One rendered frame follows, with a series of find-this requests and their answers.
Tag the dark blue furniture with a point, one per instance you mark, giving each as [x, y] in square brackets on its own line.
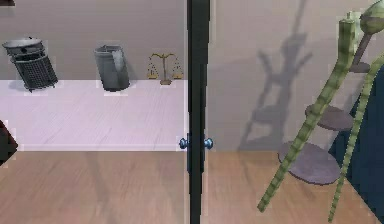
[368, 150]

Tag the blue round door knob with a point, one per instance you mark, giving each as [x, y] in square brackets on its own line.
[208, 143]
[183, 143]

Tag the grey tiered round stand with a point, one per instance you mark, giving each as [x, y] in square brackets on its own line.
[313, 163]

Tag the black room door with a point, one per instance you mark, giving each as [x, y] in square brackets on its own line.
[198, 83]

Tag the grey metal round trash can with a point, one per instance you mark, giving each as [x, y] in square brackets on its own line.
[110, 68]

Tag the gold balance scale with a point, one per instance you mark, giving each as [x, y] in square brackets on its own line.
[165, 68]

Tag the dark object on wall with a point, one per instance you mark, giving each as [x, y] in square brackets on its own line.
[6, 2]

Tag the green round bulb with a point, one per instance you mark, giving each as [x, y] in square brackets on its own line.
[373, 18]

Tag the dark red furniture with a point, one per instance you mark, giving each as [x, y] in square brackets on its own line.
[6, 143]

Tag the black mesh trash can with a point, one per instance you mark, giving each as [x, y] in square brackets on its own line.
[33, 68]

